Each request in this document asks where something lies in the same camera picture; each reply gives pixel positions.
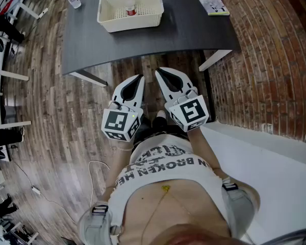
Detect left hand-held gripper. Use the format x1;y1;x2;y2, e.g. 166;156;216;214
101;75;146;142

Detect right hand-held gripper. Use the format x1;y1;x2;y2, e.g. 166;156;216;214
155;67;210;133

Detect red-capped bottle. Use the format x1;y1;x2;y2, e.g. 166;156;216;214
123;0;137;17

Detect person's right forearm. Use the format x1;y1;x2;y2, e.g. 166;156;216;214
187;129;222;170

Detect person's left forearm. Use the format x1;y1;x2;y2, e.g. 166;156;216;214
101;139;135;201

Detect dark grey table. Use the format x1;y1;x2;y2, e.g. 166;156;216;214
62;0;242;88

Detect person's white printed shirt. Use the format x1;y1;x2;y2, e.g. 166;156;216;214
108;133;233;229

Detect yellow-edged booklet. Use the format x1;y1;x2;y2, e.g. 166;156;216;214
193;0;231;16

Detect white cable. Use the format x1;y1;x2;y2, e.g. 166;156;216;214
88;160;110;209

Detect thin gold necklace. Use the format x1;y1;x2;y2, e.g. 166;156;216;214
140;185;194;239

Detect grey shoulder strap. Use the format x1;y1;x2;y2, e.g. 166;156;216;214
78;202;123;245
221;177;256;237

